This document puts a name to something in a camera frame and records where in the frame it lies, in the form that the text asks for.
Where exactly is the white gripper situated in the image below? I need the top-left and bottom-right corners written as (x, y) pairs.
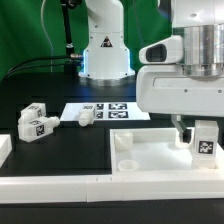
top-left (136, 65), bottom-right (224, 142)

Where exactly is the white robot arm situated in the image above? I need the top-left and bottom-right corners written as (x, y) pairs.
top-left (79, 0), bottom-right (224, 117)

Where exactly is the white marker sheet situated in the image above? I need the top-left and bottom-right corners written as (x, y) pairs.
top-left (60, 102), bottom-right (150, 121)

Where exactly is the white left fence piece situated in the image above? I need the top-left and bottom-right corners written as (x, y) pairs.
top-left (0, 134), bottom-right (12, 168)

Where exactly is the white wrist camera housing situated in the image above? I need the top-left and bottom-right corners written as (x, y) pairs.
top-left (139, 35), bottom-right (183, 64)

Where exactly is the black camera stand pole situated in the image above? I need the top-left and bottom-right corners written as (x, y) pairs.
top-left (60, 0), bottom-right (82, 74)

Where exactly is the white front fence rail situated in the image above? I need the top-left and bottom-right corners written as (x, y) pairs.
top-left (0, 171), bottom-right (224, 204)

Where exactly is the black cable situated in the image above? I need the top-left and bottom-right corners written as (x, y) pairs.
top-left (2, 53), bottom-right (84, 81)

